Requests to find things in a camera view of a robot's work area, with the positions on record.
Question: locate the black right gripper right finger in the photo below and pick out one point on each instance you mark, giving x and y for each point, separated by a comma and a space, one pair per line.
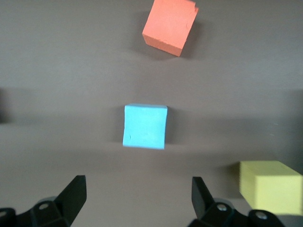
208, 212

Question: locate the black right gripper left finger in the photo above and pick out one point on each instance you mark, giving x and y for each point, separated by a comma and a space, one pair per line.
64, 208

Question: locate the light blue foam block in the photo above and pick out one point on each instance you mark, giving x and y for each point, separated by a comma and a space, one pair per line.
144, 127

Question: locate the yellow foam block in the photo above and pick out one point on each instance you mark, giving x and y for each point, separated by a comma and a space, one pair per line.
272, 189

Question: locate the brown table cover sheet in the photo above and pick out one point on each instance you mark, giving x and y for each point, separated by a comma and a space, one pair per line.
71, 71

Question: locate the orange foam block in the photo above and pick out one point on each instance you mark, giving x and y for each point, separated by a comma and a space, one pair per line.
169, 26

